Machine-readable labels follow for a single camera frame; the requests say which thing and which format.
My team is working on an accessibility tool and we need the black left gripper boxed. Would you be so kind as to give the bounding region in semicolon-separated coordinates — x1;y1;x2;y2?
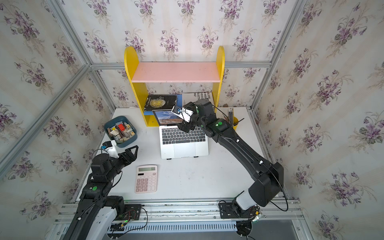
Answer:
103;146;139;183

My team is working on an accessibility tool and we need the aluminium mounting rail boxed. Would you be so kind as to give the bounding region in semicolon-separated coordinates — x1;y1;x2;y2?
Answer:
47;199;316;240

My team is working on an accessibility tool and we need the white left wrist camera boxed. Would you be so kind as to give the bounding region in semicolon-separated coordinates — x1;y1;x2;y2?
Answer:
102;140;119;159

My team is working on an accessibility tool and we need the yellow pink blue shelf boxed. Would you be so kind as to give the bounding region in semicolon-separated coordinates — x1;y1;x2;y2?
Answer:
124;46;226;127

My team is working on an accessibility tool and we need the yellow pencil cup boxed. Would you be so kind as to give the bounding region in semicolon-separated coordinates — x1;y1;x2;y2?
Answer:
232;117;239;130

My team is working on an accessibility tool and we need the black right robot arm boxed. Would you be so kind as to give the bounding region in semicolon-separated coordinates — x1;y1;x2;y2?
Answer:
172;99;284;212

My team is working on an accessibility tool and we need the silver laptop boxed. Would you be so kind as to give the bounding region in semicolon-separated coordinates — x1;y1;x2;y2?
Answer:
153;110;209;160

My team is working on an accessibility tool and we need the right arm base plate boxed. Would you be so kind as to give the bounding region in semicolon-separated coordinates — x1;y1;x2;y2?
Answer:
218;200;261;220

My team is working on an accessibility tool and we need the black book gold emblem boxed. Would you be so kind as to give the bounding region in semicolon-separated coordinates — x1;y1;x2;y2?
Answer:
144;95;178;112

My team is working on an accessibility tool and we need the pink calculator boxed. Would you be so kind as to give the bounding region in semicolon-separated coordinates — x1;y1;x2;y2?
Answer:
135;165;158;194

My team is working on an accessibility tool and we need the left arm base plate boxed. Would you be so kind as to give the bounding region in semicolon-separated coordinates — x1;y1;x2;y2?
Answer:
115;204;142;222

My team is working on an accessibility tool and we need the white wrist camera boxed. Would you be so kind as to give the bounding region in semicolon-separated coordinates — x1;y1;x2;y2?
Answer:
102;140;119;159
172;106;194;123

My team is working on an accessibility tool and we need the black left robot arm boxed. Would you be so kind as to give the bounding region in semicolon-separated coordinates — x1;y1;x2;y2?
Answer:
64;146;139;240

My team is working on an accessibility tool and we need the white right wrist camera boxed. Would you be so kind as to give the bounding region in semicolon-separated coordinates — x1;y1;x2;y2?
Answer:
172;106;194;123

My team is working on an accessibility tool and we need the teal bin of blocks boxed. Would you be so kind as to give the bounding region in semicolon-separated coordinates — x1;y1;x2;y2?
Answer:
104;116;138;148

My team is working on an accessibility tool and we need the white paperback book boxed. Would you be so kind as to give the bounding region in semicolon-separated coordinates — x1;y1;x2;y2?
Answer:
182;92;214;106

